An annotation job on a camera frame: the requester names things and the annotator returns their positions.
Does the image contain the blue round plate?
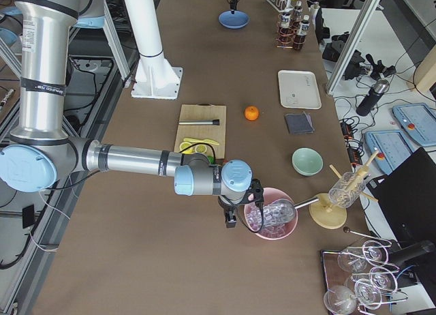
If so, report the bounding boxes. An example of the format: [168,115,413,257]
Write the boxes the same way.
[218,10,249,29]

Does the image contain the orange mandarin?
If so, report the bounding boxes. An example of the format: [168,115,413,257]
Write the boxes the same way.
[244,105,260,121]

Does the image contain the metal ice scoop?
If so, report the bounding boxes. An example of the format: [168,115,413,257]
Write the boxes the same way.
[262,196,319,227]

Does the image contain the pink bowl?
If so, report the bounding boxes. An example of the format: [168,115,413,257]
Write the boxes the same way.
[256,187,298,240]

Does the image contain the green bowl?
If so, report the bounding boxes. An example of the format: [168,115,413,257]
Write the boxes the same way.
[292,148,324,176]

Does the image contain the dark drink bottle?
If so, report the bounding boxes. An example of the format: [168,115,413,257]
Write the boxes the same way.
[277,8,292,47]
[292,1,302,27]
[293,15,310,50]

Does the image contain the wooden cup tree stand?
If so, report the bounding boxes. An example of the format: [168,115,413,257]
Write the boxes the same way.
[309,150,378,229]

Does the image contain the grey folded cloth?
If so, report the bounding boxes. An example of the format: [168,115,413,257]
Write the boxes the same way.
[285,112,315,134]

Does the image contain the steel muddler rod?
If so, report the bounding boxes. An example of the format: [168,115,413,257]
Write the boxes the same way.
[178,119,220,125]

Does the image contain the clear glass mug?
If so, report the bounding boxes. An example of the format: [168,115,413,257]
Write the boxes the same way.
[328,172,365,209]

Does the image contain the wooden cutting board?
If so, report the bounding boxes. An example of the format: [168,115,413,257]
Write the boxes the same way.
[174,104,227,159]

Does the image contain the cream serving tray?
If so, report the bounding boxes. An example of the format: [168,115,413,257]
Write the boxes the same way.
[278,70,322,110]

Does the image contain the wine glass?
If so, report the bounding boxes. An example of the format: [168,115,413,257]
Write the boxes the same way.
[362,240,388,266]
[369,267,398,295]
[337,246,368,273]
[323,285,357,314]

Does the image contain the blue teach pendant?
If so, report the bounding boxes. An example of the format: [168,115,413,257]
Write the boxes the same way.
[392,103,435,147]
[364,130,415,175]

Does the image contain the black thermos bottle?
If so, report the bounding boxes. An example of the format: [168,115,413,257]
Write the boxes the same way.
[356,79,390,117]

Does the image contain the black monitor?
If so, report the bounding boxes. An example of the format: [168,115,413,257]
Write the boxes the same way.
[373,147,435,242]

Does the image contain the copper wire bottle rack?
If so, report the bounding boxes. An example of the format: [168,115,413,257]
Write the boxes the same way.
[276,6,303,48]

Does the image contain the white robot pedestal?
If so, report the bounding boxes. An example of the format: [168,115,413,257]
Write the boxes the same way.
[124,0,183,100]

